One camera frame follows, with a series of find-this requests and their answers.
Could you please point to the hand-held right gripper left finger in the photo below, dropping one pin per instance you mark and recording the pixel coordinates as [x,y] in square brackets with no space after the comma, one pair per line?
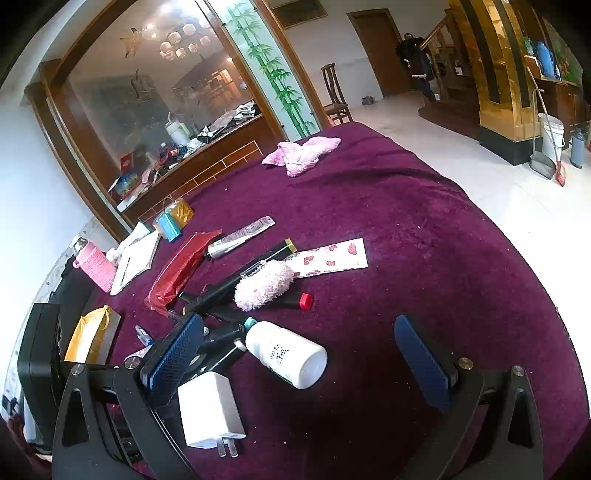
[173,355]

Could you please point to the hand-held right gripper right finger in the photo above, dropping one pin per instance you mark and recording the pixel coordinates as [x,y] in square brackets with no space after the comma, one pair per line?
[422,364]

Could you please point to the white box with gold rim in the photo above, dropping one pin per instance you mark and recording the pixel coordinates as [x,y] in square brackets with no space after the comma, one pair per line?
[90,334]

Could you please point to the white charger plug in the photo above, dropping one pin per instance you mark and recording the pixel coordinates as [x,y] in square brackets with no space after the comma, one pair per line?
[210,408]

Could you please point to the white pill bottle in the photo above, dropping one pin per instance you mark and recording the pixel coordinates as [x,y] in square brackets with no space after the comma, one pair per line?
[286,353]

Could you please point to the floral hand cream tube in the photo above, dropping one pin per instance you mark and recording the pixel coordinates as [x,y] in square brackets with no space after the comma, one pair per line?
[235,240]

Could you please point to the black tube with gold end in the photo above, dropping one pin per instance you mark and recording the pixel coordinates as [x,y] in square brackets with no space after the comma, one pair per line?
[277,253]

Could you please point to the black marker with teal tip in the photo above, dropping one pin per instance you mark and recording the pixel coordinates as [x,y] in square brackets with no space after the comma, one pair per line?
[226,330]

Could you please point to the black backpack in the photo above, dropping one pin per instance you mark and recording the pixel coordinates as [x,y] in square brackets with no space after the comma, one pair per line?
[74,290]

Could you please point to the red plastic bag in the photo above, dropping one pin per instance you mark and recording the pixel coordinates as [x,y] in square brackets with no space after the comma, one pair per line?
[182,270]

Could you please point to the white open notebook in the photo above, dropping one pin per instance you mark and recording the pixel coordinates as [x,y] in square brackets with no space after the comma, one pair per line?
[138,258]

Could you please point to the pink knitted bottle sleeve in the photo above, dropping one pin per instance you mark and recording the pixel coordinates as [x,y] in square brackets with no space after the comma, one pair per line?
[97,270]

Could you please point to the pale crumpled tissue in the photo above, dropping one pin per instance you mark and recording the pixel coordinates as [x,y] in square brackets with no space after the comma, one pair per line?
[113,254]

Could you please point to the purple velvet tablecloth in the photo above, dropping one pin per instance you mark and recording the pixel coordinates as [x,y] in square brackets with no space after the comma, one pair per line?
[438,230]

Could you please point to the brown packing tape roll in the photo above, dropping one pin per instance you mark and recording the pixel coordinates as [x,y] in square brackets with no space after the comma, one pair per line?
[182,211]

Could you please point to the colourful printed box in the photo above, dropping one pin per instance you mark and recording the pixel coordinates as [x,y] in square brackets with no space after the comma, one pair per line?
[127,185]

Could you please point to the white jug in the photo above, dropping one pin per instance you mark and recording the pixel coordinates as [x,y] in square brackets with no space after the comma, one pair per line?
[178,134]

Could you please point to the grey dustpan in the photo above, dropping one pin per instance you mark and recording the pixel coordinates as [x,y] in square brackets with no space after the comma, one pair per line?
[541,166]

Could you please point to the red broom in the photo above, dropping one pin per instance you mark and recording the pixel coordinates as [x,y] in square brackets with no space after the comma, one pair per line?
[559,175]

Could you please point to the white cloth far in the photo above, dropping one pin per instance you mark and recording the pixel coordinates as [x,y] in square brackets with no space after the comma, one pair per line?
[300,154]

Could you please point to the wooden staircase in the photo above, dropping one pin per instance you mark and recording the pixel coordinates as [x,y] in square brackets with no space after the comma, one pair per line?
[450,110]

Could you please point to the white bucket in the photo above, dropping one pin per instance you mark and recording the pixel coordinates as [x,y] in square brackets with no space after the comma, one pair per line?
[551,136]

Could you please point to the grey thermos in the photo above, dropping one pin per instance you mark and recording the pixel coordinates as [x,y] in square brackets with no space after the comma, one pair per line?
[577,150]

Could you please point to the wooden chair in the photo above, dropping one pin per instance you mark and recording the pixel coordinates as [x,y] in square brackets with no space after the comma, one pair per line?
[339,110]

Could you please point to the golden pillar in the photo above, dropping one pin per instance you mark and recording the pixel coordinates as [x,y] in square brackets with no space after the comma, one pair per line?
[501,83]

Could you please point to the wooden cabinet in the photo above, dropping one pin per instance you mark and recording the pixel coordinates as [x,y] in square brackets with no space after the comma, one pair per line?
[561,99]

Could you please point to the bamboo painted glass panel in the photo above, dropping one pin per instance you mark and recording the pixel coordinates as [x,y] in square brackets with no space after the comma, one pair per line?
[263,60]

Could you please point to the brown wooden door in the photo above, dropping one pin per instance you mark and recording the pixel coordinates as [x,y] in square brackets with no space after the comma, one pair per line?
[378,50]

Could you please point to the large glass wall panel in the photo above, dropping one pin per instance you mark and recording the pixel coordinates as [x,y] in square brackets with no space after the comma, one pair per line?
[138,106]

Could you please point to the framed wall picture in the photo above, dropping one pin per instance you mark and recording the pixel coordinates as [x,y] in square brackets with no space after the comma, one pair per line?
[298,11]

